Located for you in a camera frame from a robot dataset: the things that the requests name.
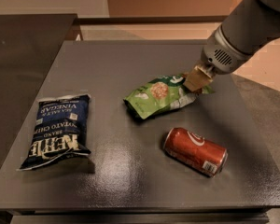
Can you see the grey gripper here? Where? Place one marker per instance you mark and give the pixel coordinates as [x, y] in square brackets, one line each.
[216, 55]

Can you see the green rice chip bag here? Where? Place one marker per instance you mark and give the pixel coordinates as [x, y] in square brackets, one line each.
[162, 94]

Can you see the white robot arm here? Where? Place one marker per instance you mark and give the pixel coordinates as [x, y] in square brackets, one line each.
[249, 27]

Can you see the red coke can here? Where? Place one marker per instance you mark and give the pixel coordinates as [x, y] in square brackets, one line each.
[195, 151]

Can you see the blue kettle chips bag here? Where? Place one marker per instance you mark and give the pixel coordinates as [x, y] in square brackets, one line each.
[60, 131]

